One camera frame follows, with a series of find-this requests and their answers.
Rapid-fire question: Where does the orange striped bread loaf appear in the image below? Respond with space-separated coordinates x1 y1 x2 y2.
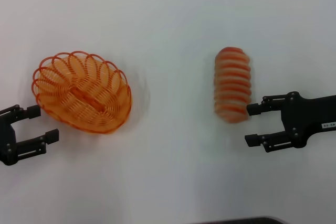
213 46 254 124

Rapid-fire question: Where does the dark rounded robot base edge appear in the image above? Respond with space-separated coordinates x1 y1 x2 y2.
198 216 287 224

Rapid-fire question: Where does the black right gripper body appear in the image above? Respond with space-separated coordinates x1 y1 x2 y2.
279 91 336 148

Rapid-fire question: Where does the orange wire oval basket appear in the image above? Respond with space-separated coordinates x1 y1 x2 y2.
31 50 133 136

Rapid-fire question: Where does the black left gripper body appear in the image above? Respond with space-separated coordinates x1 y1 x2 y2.
0 115 21 167

